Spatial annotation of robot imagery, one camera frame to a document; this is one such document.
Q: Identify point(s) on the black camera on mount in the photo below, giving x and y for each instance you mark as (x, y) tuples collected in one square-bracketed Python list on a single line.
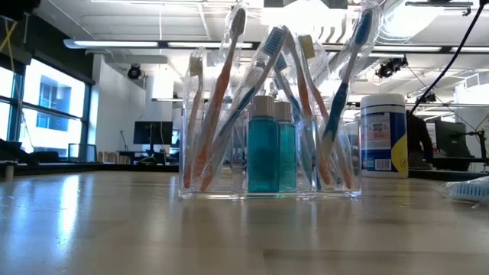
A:
[(389, 68)]

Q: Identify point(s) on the white blue wipes canister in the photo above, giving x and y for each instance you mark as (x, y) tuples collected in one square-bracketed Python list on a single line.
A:
[(382, 133)]

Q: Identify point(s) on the small black camera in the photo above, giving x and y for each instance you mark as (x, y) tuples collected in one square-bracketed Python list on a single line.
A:
[(426, 98)]

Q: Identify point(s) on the teal mouthwash bottle white cap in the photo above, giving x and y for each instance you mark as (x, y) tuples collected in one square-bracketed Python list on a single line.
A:
[(288, 153), (263, 153)]

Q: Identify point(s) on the clear acrylic organizer box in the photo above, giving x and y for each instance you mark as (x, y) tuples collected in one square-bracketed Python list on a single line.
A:
[(238, 168)]

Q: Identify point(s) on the black computer monitor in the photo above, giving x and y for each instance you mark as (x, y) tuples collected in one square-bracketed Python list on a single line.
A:
[(450, 135), (153, 132)]

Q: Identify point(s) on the black aluminium rig frame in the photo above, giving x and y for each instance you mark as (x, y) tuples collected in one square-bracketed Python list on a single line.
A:
[(95, 168)]

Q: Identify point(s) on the person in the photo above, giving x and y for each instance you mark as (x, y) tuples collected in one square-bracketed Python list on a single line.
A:
[(418, 141)]

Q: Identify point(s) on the silver ventilation duct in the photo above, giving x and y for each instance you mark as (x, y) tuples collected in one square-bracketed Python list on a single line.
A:
[(420, 30)]

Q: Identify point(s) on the linear light fixture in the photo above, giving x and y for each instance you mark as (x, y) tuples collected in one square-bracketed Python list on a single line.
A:
[(114, 44)]

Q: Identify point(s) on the black dome camera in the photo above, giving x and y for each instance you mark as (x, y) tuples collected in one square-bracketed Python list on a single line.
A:
[(134, 72)]

